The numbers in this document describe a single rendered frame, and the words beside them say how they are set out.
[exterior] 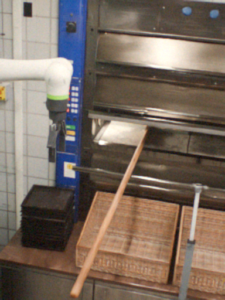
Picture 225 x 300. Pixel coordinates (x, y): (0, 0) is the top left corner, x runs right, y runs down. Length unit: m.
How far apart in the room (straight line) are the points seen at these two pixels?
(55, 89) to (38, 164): 1.30
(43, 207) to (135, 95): 0.87
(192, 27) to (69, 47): 0.72
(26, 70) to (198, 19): 1.10
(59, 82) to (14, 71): 0.25
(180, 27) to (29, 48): 0.92
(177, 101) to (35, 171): 1.09
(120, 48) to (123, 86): 0.23
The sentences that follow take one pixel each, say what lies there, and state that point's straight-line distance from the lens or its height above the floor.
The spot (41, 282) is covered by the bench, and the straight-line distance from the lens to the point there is 2.90.
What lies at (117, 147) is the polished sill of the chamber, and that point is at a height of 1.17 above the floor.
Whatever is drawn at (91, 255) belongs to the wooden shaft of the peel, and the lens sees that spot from 1.86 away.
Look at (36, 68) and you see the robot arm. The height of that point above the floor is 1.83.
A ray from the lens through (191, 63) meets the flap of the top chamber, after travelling 2.70.
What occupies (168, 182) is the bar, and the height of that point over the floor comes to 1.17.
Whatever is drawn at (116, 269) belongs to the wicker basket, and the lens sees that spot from 2.76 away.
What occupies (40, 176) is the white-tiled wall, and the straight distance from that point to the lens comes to 3.16.
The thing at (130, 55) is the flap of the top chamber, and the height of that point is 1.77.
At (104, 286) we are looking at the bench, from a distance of 2.79.
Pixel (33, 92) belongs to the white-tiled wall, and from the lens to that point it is 2.97.
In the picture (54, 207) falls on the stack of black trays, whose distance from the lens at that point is 2.81.
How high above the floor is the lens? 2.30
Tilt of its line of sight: 23 degrees down
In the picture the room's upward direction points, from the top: 4 degrees clockwise
